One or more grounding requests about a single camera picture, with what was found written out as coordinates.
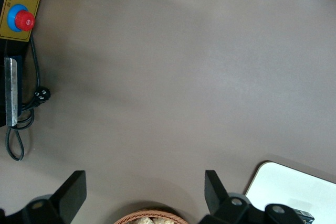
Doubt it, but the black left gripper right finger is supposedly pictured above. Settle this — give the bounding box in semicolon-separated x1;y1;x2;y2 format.
198;169;303;224

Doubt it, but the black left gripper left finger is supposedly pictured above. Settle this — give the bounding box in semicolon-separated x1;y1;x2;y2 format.
0;170;88;224

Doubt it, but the beige plastic serving tray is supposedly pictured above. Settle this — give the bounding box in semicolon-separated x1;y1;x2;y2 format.
243;161;336;224

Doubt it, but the clear bag rice snack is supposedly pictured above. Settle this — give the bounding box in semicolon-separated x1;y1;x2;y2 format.
132;216;153;224
153;216;182;224

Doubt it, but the round brown wicker basket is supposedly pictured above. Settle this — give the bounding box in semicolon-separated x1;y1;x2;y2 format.
113;208;189;224

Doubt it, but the small black chocolate box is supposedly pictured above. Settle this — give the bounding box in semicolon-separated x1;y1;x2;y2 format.
290;207;316;224

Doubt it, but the yellow emergency stop control box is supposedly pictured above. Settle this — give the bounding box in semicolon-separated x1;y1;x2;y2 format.
0;0;48;128

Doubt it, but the black control box power cable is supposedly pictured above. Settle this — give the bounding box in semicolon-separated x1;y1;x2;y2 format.
5;34;53;162

